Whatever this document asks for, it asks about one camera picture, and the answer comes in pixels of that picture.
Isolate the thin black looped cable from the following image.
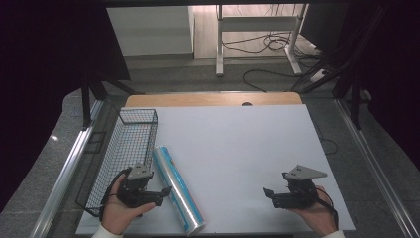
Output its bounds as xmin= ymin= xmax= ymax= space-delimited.
xmin=311 ymin=118 xmax=339 ymax=156

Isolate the white power strip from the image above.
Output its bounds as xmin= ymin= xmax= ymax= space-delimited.
xmin=309 ymin=67 xmax=331 ymax=84

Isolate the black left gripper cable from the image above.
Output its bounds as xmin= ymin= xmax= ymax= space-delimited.
xmin=98 ymin=168 xmax=133 ymax=222

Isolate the person's left hand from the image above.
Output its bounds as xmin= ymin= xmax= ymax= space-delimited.
xmin=100 ymin=174 xmax=157 ymax=236

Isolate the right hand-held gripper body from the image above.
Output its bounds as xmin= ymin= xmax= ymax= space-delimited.
xmin=272 ymin=164 xmax=329 ymax=210

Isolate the person's white sleeve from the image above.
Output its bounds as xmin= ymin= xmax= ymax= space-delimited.
xmin=91 ymin=223 xmax=125 ymax=238
xmin=321 ymin=229 xmax=347 ymax=238

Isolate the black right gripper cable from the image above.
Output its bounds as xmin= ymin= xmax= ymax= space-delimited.
xmin=315 ymin=187 xmax=340 ymax=231

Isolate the dark curtain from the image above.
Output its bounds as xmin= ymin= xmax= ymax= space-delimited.
xmin=330 ymin=0 xmax=420 ymax=173
xmin=0 ymin=0 xmax=132 ymax=213

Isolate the person's left white sleeve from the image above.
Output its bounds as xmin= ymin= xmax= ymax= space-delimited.
xmin=91 ymin=223 xmax=125 ymax=238

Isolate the person's right hand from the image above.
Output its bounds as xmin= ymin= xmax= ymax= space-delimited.
xmin=287 ymin=184 xmax=339 ymax=238

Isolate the black metal stand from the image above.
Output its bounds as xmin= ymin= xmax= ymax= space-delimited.
xmin=290 ymin=3 xmax=392 ymax=131
xmin=79 ymin=68 xmax=146 ymax=131

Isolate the white desk frame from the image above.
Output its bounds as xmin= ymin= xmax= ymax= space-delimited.
xmin=215 ymin=4 xmax=309 ymax=78

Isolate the plastic wrap roll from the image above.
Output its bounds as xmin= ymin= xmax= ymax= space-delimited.
xmin=152 ymin=145 xmax=206 ymax=237

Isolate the white table mat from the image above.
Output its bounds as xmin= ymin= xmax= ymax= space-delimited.
xmin=75 ymin=104 xmax=357 ymax=236

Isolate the black floor cables bundle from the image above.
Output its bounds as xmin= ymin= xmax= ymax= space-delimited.
xmin=221 ymin=31 xmax=323 ymax=57

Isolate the black wire basket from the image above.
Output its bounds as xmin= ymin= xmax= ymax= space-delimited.
xmin=75 ymin=108 xmax=159 ymax=218

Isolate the long black floor cable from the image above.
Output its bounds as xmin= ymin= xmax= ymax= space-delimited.
xmin=242 ymin=67 xmax=300 ymax=93

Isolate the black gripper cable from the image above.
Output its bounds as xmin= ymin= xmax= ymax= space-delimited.
xmin=98 ymin=168 xmax=133 ymax=222
xmin=315 ymin=187 xmax=340 ymax=231

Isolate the person's right white sleeve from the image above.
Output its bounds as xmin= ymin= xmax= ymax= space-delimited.
xmin=321 ymin=229 xmax=347 ymax=238

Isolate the metal floor rail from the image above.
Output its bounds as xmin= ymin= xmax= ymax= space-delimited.
xmin=334 ymin=98 xmax=420 ymax=238
xmin=30 ymin=99 xmax=106 ymax=238

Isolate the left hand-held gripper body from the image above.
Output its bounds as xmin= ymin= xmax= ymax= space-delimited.
xmin=116 ymin=162 xmax=163 ymax=209

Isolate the white cabinet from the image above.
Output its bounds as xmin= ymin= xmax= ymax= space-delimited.
xmin=106 ymin=6 xmax=195 ymax=57

